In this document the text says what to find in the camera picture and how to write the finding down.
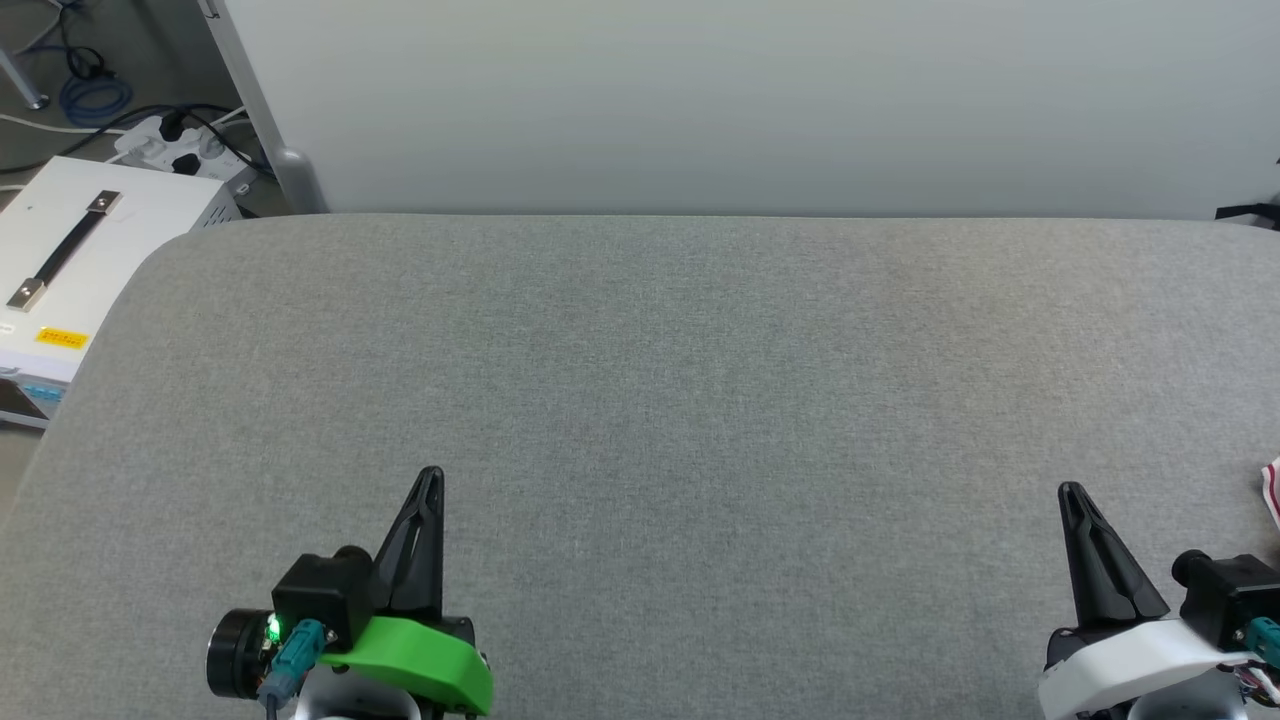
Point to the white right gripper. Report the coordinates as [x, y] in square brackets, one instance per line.
[1120, 665]

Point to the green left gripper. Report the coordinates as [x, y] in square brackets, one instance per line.
[430, 655]

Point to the red and white t-shirt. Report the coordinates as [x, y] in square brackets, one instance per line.
[1273, 495]

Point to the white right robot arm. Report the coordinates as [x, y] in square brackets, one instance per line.
[1210, 705]

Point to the yellow warning label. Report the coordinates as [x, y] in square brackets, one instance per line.
[62, 338]

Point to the white equipment box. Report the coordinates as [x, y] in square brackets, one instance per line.
[120, 240]

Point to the white power strip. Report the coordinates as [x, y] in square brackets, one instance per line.
[180, 150]

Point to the white partition panel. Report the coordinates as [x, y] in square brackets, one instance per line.
[700, 100]

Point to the white metal table leg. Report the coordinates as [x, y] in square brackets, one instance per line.
[22, 80]

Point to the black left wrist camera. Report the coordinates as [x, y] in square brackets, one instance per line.
[320, 595]

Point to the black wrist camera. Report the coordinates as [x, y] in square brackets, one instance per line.
[320, 595]
[1225, 595]

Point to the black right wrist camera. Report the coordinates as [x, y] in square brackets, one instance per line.
[1225, 595]

